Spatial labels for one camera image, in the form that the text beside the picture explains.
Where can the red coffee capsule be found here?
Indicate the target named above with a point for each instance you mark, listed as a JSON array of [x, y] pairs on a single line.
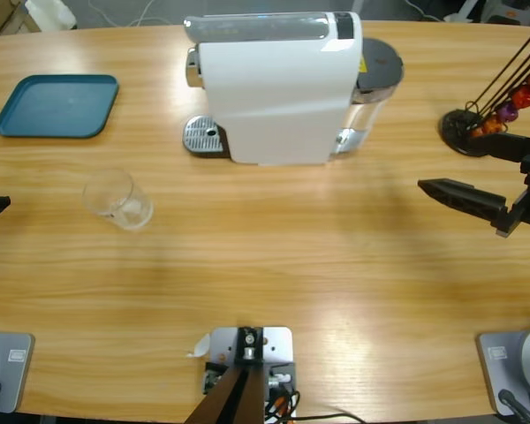
[[523, 98]]

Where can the clear glass cup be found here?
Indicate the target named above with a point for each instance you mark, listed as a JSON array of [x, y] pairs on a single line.
[[123, 207]]

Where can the orange coffee capsule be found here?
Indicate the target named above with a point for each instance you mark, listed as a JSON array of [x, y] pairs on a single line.
[[492, 126], [478, 131]]

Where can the purple coffee capsule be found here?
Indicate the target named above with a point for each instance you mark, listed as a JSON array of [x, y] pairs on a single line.
[[508, 112]]

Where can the white capsule coffee machine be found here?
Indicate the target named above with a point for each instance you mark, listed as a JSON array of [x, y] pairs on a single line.
[[274, 101]]

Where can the black capsule holder with rods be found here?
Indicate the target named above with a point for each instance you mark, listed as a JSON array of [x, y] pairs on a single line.
[[452, 128]]

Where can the teal plastic tray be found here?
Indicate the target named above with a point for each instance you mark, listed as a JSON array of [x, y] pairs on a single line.
[[57, 106]]

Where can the clear water tank dark lid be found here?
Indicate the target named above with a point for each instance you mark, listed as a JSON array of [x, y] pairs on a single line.
[[380, 62]]

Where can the white chair base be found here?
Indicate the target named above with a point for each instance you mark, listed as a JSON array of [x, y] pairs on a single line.
[[468, 9]]

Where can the cardboard box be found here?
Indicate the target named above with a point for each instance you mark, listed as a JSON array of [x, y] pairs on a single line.
[[0, 17]]

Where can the white plastic bag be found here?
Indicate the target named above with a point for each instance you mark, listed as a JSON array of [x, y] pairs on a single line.
[[53, 13]]

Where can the white furniture leg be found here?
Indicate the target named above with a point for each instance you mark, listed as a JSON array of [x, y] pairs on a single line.
[[358, 5]]

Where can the chrome drip tray grate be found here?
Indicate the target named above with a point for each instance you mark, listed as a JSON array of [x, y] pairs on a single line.
[[201, 132]]

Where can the white tape piece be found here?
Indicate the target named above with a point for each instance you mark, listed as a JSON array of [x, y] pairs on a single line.
[[201, 346]]

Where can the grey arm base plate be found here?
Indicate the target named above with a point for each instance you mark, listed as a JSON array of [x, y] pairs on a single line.
[[20, 380], [494, 375]]

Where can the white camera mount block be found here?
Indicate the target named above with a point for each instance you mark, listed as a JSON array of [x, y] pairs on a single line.
[[276, 340]]

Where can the dark camera post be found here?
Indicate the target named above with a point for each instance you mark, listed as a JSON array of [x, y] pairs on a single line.
[[238, 397]]

